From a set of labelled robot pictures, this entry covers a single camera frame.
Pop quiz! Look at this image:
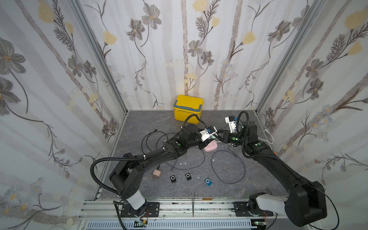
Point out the white power strip cord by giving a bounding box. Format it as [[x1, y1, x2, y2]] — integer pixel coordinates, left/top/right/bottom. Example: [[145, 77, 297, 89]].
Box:
[[258, 129, 274, 145]]

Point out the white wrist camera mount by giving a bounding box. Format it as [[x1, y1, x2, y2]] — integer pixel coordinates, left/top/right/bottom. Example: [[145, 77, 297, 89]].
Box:
[[225, 116, 240, 133], [199, 126, 218, 142]]

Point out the pink USB wall charger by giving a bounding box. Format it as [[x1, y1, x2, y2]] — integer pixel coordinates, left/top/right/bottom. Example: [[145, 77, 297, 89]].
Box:
[[152, 169, 162, 178]]

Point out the yellow plastic storage box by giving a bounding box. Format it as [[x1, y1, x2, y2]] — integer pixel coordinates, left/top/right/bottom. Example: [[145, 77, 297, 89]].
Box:
[[173, 95, 204, 122]]

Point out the pink power strip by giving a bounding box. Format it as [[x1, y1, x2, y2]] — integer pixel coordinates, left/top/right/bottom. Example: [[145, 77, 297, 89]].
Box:
[[203, 140, 218, 152]]

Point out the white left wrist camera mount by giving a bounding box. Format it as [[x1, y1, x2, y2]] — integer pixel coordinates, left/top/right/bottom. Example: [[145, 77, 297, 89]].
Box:
[[199, 126, 218, 142]]

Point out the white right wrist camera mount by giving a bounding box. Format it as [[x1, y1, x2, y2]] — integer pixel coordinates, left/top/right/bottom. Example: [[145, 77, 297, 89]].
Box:
[[225, 116, 240, 133]]

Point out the black mp3 player right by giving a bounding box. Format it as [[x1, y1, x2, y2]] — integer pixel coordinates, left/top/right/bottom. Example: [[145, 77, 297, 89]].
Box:
[[185, 173, 192, 181]]

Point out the black mp3 player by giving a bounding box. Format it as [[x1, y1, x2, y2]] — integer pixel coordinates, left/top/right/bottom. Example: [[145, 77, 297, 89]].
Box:
[[185, 173, 192, 181], [170, 175, 176, 183]]

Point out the black mp3 player left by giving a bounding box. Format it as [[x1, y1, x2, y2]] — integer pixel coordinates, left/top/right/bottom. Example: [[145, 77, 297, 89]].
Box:
[[170, 175, 176, 183]]

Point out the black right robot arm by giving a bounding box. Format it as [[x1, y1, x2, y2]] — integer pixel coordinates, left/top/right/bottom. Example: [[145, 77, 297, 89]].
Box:
[[217, 111, 327, 227]]

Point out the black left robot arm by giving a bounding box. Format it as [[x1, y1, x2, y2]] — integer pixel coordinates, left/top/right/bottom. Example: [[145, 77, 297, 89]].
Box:
[[90, 115, 211, 217]]

